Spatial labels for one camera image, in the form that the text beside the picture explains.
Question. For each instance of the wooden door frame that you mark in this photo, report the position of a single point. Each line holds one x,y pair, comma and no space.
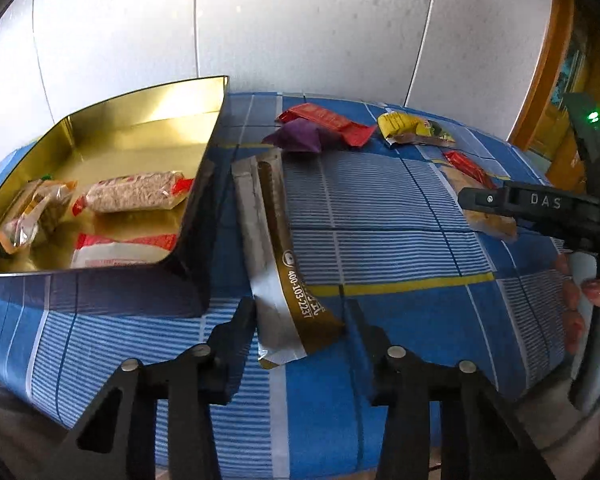
550,85

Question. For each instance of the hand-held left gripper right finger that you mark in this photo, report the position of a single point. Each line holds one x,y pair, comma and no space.
375,365

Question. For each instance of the blue plaid tablecloth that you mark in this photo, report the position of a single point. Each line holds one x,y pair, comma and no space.
380,260

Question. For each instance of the red snack packet gold print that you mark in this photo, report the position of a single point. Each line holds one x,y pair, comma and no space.
330,120

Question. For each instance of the clear snack packet yellow label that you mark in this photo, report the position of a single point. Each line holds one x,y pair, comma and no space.
30,215

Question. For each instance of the small red snack packet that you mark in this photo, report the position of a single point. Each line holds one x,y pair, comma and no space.
467,165

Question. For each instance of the tan snack packet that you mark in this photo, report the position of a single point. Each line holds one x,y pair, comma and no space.
495,228

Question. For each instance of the white snack packet red label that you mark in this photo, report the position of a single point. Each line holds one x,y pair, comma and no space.
120,250

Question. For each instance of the purple snack packet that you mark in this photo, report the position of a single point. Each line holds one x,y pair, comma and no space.
302,136

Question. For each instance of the rice cracker packet red ends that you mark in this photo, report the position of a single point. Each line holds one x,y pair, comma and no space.
130,192

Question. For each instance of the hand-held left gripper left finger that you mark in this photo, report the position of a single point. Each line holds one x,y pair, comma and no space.
230,355

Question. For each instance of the long silver gold packet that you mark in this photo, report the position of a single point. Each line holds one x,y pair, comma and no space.
275,240

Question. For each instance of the gold tin box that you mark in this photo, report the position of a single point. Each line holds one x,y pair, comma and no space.
145,130

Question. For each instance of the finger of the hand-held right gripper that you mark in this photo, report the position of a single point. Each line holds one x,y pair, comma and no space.
530,205

